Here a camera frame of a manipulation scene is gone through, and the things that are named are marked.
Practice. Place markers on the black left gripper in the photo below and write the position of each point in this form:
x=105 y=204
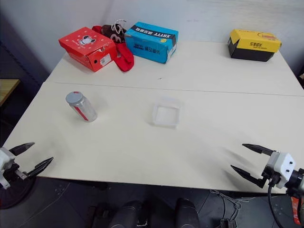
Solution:
x=13 y=173

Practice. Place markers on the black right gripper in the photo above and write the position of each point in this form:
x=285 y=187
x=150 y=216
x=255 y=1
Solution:
x=269 y=174

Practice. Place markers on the silver can with red stripe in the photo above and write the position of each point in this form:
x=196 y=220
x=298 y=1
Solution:
x=84 y=110

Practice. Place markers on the clear square plastic container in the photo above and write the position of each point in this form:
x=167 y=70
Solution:
x=166 y=114

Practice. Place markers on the red object on floor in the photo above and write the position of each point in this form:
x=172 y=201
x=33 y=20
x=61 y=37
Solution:
x=295 y=210

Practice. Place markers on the black power adapter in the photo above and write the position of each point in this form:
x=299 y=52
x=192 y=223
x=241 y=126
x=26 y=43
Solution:
x=228 y=223

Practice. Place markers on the wooden side table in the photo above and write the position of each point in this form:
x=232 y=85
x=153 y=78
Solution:
x=7 y=89

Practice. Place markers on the dark rounded shape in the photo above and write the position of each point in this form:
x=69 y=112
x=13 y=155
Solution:
x=187 y=212
x=126 y=213

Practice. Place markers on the yellow and black shoe box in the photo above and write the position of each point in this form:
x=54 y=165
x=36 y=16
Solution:
x=254 y=44

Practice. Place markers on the red shoe box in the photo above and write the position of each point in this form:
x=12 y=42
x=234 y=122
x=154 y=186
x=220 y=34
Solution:
x=83 y=46

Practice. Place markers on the red cloth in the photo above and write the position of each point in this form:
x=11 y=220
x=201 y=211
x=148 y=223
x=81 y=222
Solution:
x=124 y=58

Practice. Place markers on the blue shoe box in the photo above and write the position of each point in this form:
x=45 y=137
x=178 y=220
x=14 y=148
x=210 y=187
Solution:
x=149 y=42

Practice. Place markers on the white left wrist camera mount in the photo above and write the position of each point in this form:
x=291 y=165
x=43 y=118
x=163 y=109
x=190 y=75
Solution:
x=5 y=158

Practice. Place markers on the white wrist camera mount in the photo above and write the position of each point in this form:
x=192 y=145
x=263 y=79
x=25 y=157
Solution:
x=285 y=167
x=5 y=158

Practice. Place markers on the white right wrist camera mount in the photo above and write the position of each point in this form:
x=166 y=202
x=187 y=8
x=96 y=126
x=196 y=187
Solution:
x=285 y=167

